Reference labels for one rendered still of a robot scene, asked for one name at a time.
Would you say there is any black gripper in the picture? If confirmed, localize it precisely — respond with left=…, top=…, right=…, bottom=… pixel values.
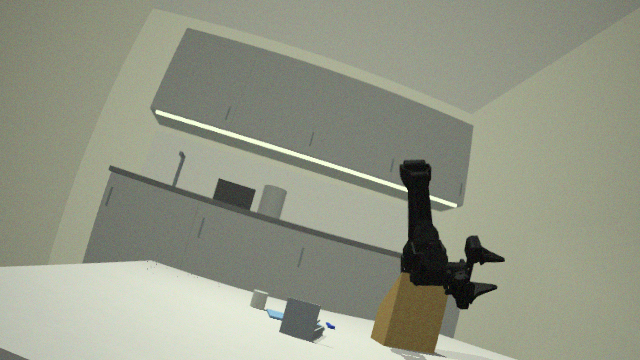
left=440, top=235, right=505, bottom=310

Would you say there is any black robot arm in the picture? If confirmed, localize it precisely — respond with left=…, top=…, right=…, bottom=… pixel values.
left=399, top=160, right=475, bottom=305

